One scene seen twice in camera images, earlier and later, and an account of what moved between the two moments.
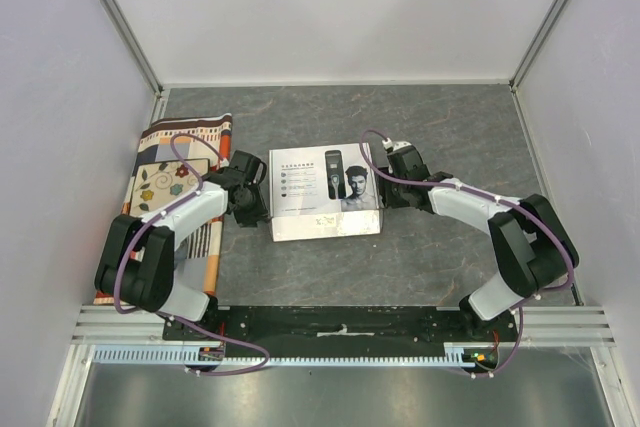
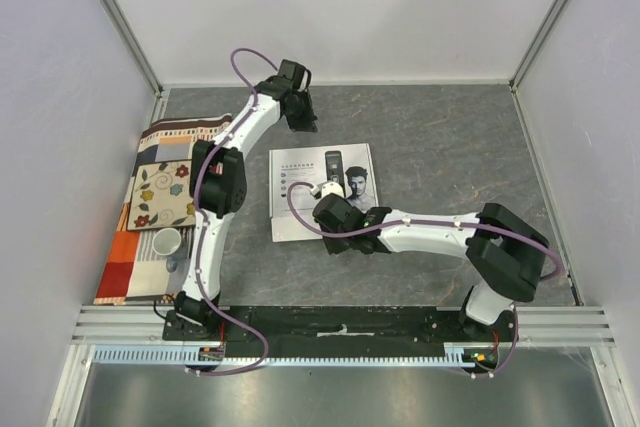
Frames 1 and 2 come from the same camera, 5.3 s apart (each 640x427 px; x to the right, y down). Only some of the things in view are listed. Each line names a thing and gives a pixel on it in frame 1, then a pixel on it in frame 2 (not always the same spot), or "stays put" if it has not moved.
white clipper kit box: [322, 191] stays put
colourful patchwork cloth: [174, 155] stays put
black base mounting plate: [339, 331] stays put
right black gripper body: [388, 192] to [338, 238]
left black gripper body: [254, 208] to [302, 118]
